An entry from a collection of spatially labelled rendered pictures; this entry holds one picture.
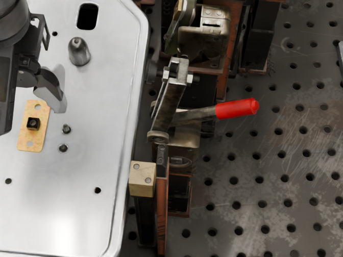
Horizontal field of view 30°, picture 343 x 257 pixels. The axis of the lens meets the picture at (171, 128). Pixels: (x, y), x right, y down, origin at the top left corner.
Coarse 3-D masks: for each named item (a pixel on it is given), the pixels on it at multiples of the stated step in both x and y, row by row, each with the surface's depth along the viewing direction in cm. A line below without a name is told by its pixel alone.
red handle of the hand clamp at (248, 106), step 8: (224, 104) 83; (232, 104) 83; (240, 104) 82; (248, 104) 81; (256, 104) 82; (176, 112) 88; (184, 112) 87; (192, 112) 86; (200, 112) 85; (208, 112) 85; (216, 112) 84; (224, 112) 83; (232, 112) 83; (240, 112) 82; (248, 112) 82; (256, 112) 83; (176, 120) 87; (184, 120) 87; (192, 120) 86; (200, 120) 86
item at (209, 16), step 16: (208, 16) 96; (224, 16) 96; (192, 32) 95; (208, 32) 95; (224, 32) 95; (192, 48) 100; (208, 48) 99; (224, 48) 99; (192, 64) 104; (208, 64) 104; (224, 64) 105; (208, 80) 109; (192, 96) 116; (208, 96) 115; (208, 128) 126
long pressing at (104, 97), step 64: (64, 0) 105; (128, 0) 105; (64, 64) 100; (128, 64) 100; (128, 128) 96; (0, 192) 92; (64, 192) 92; (128, 192) 92; (0, 256) 88; (64, 256) 88
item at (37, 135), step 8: (32, 104) 97; (40, 104) 97; (24, 112) 96; (32, 112) 96; (40, 112) 96; (48, 112) 96; (24, 120) 96; (32, 120) 95; (40, 120) 96; (24, 128) 95; (32, 128) 95; (40, 128) 95; (24, 136) 95; (32, 136) 95; (40, 136) 95; (24, 144) 94; (40, 144) 94
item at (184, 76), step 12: (180, 60) 76; (156, 72) 76; (168, 72) 76; (180, 72) 76; (192, 72) 77; (168, 84) 75; (180, 84) 75; (168, 96) 78; (180, 96) 78; (156, 108) 88; (168, 108) 81; (156, 120) 85; (168, 120) 85
